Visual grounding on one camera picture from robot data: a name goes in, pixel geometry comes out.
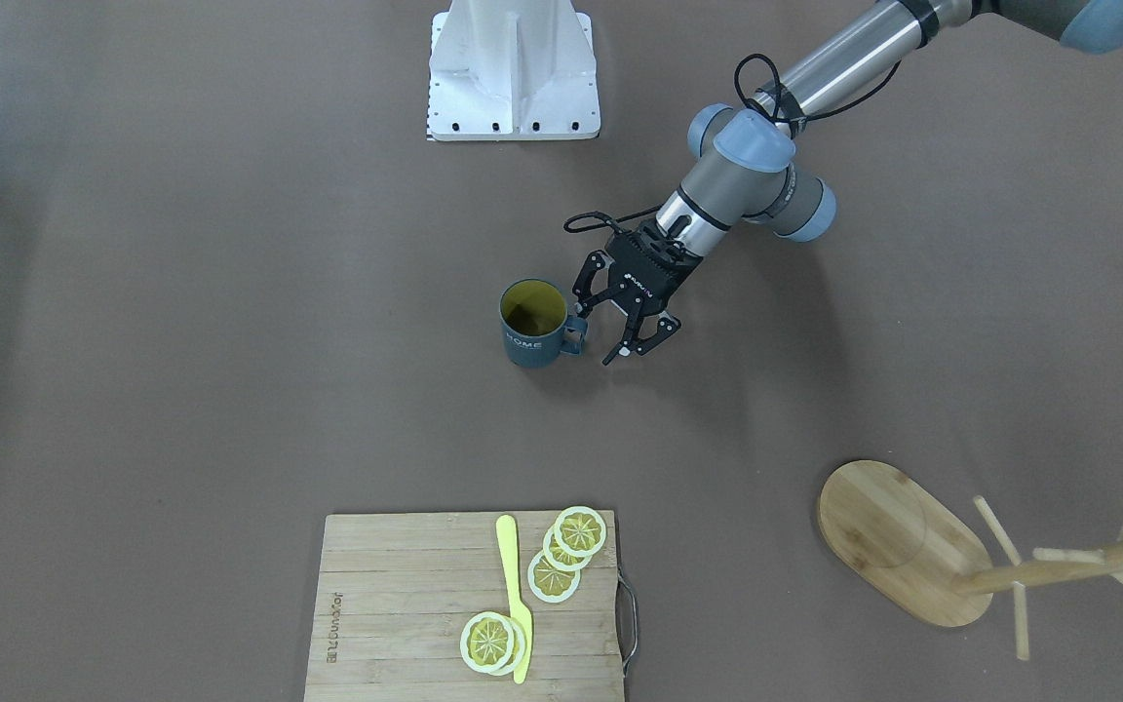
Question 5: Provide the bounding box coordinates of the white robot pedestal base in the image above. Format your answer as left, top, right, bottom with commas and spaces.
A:
424, 1, 601, 142

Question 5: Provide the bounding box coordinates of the lemon slice under top one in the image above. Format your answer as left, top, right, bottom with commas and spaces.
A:
490, 617, 527, 677

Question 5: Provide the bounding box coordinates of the blue mug yellow inside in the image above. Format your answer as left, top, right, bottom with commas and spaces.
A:
499, 277, 588, 370

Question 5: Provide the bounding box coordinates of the lemon slice row middle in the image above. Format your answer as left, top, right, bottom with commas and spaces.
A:
542, 526, 592, 572

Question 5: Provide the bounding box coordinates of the lemon slice row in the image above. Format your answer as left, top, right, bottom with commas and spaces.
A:
553, 505, 609, 559
542, 526, 592, 572

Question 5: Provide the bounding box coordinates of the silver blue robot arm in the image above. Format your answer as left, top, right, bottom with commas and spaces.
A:
562, 1, 1123, 359

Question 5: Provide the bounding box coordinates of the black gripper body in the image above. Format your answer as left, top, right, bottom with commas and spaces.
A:
605, 219, 703, 316

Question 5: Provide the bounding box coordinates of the lemon slice on knife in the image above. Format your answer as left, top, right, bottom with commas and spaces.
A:
459, 610, 513, 675

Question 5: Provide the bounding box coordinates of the lemon slice row outer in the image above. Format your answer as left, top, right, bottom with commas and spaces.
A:
553, 505, 609, 559

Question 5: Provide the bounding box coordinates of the wooden mug tree rack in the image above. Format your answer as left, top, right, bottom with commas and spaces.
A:
818, 454, 1123, 662

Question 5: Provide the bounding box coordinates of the bamboo cutting board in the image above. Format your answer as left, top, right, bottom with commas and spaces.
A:
304, 508, 638, 701

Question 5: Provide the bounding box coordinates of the yellow plastic knife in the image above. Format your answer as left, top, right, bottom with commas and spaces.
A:
495, 514, 535, 684

